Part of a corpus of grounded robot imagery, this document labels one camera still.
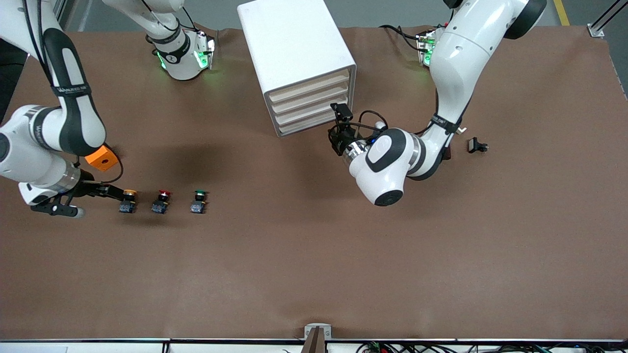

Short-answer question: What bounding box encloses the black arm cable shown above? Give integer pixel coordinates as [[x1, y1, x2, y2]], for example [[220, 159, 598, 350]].
[[74, 145, 124, 185], [358, 110, 389, 135]]

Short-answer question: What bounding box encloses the yellow push button switch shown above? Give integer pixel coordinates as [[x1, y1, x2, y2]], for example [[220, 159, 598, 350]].
[[119, 189, 139, 214]]

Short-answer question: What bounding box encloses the green push button switch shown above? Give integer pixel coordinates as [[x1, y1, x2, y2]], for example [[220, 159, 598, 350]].
[[190, 190, 210, 214]]

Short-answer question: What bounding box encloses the black left base cable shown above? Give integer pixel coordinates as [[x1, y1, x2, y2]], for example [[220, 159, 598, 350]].
[[379, 25, 423, 52]]

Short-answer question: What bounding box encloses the black right base cable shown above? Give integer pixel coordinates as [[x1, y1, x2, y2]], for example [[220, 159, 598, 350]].
[[169, 7, 199, 32]]

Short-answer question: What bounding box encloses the white table edge rail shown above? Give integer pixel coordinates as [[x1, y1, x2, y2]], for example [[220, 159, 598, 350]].
[[0, 338, 628, 353]]

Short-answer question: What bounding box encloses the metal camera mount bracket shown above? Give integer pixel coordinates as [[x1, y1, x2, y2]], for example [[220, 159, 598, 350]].
[[300, 324, 332, 353]]

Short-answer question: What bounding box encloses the black cable bundle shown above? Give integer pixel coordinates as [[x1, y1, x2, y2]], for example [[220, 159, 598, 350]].
[[356, 342, 628, 353]]

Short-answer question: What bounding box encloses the aluminium frame profile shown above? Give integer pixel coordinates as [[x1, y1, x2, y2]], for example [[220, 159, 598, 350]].
[[587, 0, 628, 37]]

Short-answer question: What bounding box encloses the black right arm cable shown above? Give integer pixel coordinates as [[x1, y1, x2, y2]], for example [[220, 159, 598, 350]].
[[74, 145, 124, 185]]

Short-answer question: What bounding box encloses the orange button enclosure box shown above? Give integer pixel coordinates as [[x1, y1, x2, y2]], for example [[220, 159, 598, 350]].
[[84, 145, 120, 172]]

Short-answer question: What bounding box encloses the red push button switch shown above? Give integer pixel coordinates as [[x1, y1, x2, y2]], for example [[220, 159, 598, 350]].
[[152, 189, 173, 214]]

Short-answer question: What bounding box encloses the black base cable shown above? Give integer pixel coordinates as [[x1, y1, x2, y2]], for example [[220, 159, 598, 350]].
[[379, 25, 423, 52], [169, 7, 199, 32]]

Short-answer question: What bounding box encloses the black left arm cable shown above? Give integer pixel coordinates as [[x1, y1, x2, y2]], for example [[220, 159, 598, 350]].
[[358, 110, 389, 135]]

